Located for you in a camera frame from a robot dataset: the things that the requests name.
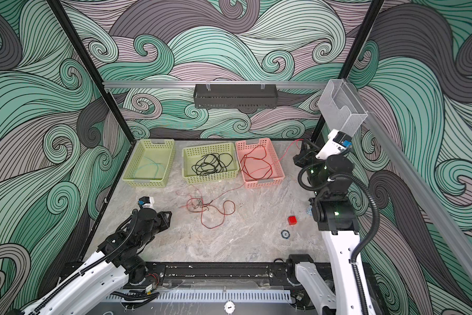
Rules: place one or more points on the round black blue token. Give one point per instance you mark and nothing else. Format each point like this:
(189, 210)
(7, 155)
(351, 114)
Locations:
(285, 234)

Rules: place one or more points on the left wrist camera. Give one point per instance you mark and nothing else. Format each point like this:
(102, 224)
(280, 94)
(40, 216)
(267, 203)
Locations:
(146, 202)

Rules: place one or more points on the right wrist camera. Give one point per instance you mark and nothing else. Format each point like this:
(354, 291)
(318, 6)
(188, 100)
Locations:
(338, 143)

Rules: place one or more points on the small red cube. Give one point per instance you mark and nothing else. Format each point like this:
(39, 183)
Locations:
(292, 220)

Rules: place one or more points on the white slotted cable duct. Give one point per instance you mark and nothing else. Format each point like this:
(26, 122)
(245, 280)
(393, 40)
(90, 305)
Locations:
(219, 296)

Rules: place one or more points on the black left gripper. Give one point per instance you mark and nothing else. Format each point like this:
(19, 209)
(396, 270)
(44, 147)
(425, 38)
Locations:
(161, 216)

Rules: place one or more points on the aluminium wall rail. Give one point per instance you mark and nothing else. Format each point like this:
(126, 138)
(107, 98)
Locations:
(159, 84)

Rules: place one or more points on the pink plastic basket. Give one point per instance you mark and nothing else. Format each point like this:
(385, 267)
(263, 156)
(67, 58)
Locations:
(259, 163)

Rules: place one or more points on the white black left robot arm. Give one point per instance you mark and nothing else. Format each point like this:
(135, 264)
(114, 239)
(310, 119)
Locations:
(115, 264)

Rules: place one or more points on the light green basket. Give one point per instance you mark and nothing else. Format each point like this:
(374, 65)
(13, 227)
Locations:
(151, 163)
(209, 163)

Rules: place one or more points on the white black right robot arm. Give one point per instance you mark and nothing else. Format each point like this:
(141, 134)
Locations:
(329, 176)

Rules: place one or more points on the clear acrylic wall box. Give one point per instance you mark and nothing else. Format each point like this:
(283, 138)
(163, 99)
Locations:
(341, 107)

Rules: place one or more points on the black wall-mounted tray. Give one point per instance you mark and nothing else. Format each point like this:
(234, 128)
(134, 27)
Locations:
(246, 97)

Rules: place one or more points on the middle light green basket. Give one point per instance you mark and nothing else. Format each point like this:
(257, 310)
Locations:
(209, 163)

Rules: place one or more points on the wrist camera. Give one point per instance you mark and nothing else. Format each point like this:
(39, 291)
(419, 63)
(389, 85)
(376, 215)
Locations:
(146, 202)
(338, 143)

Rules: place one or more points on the left light green basket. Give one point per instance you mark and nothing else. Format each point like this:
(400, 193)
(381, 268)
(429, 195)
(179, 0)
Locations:
(151, 163)

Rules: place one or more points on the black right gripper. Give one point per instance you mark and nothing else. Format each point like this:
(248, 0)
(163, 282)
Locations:
(306, 155)

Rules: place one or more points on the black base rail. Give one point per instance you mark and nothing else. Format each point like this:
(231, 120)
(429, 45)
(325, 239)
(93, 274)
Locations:
(277, 273)

